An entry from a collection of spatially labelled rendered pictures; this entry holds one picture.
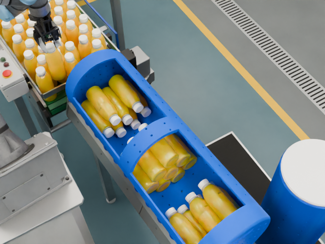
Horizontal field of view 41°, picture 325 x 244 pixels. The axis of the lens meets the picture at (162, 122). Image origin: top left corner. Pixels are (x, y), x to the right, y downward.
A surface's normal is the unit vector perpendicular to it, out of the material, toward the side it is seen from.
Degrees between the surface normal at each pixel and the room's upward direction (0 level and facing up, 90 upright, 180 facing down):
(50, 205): 0
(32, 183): 90
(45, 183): 90
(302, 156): 0
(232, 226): 7
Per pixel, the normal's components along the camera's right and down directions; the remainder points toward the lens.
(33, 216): -0.01, -0.57
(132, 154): -0.62, -0.01
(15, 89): 0.58, 0.66
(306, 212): -0.41, 0.75
